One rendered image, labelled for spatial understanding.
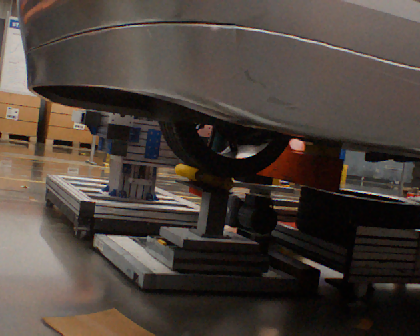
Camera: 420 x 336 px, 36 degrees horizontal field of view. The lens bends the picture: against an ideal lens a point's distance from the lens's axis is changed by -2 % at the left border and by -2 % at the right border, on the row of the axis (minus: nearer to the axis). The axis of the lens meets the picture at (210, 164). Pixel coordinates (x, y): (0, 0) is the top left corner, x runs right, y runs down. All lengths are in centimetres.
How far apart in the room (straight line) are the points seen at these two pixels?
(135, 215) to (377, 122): 278
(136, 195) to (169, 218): 37
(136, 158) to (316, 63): 289
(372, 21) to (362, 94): 13
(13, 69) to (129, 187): 538
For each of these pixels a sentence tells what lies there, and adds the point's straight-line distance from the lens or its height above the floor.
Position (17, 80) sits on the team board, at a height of 103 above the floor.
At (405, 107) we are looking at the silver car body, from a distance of 124.
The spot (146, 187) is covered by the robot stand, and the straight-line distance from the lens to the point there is 418.
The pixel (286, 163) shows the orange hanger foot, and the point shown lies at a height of 61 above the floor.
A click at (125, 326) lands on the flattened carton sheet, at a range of 233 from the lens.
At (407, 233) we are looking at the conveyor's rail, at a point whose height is 37.
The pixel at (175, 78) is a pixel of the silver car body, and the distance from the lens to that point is 116.
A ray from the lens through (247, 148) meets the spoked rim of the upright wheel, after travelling 322.
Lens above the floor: 73
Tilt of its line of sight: 3 degrees down
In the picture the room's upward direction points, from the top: 8 degrees clockwise
